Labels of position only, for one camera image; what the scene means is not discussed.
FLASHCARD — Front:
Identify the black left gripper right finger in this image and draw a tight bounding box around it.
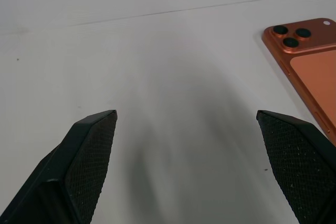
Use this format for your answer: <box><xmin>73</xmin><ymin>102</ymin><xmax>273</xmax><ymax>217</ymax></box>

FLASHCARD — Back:
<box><xmin>256</xmin><ymin>110</ymin><xmax>336</xmax><ymax>224</ymax></box>

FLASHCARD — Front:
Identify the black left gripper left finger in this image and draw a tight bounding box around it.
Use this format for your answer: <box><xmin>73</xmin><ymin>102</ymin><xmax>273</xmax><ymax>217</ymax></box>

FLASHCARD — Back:
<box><xmin>0</xmin><ymin>109</ymin><xmax>118</xmax><ymax>224</ymax></box>

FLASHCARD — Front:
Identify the orange smartphone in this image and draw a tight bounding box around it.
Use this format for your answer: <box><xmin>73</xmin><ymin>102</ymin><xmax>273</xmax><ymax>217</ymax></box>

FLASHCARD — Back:
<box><xmin>261</xmin><ymin>18</ymin><xmax>336</xmax><ymax>146</ymax></box>

